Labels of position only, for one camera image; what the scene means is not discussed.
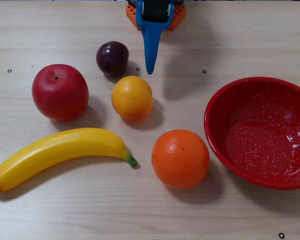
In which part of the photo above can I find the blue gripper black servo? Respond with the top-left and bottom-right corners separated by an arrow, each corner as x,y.
135,0 -> 175,76

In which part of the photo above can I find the yellow orange toy peach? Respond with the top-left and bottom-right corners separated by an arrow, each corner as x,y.
111,75 -> 154,121

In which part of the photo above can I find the orange robot base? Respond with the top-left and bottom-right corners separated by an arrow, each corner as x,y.
125,0 -> 187,32

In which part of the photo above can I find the red speckled bowl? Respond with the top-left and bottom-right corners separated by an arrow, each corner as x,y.
203,76 -> 300,191

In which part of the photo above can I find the dark purple toy plum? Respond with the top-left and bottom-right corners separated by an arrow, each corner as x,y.
95,40 -> 130,77

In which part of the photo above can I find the red toy apple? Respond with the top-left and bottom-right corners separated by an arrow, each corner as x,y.
31,63 -> 90,123

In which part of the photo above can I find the toy orange fruit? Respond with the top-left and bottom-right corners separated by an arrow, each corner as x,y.
151,128 -> 211,190

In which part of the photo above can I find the yellow toy banana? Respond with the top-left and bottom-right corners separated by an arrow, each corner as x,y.
0,127 -> 138,195

